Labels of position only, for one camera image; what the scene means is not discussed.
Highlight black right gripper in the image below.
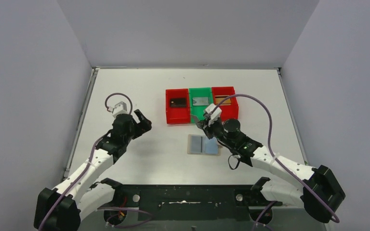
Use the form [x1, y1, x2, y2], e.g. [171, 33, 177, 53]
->
[199, 116, 236, 149]

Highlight beige card holder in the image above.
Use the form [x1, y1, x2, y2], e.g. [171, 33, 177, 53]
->
[187, 134, 220, 156]

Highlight silver credit card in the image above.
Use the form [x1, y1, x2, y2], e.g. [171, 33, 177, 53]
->
[192, 97, 210, 106]

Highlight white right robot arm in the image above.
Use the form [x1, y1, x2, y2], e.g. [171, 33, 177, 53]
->
[195, 119, 346, 223]

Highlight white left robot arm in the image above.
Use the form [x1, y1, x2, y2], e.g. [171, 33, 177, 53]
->
[33, 109, 152, 231]

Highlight gold credit card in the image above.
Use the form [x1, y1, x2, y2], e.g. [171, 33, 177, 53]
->
[214, 95, 232, 105]

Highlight right red bin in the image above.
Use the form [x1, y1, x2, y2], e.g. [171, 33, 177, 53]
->
[212, 86, 239, 122]

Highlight red bin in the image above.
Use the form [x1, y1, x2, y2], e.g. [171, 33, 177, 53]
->
[165, 89, 191, 125]
[212, 86, 239, 122]

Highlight green middle bin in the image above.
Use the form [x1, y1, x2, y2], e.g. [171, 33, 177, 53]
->
[188, 88, 213, 120]

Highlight left red bin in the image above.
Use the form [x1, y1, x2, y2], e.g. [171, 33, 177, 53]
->
[165, 89, 191, 125]

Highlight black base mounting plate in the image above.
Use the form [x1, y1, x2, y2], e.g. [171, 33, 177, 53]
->
[102, 177, 270, 221]

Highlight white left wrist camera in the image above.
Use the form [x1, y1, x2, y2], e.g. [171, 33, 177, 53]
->
[111, 101, 128, 119]

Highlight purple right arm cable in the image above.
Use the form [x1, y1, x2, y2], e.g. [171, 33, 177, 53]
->
[211, 93, 341, 231]

